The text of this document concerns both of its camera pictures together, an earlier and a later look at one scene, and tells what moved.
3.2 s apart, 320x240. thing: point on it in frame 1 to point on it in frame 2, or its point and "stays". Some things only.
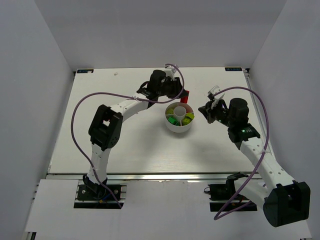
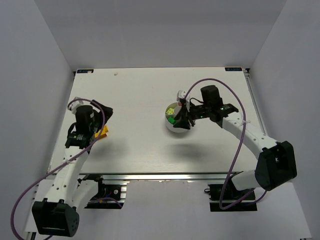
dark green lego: x=173 y=121 stays
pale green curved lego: x=170 y=111 stays
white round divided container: x=179 y=117 stays
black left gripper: x=175 y=87 to x=100 y=117
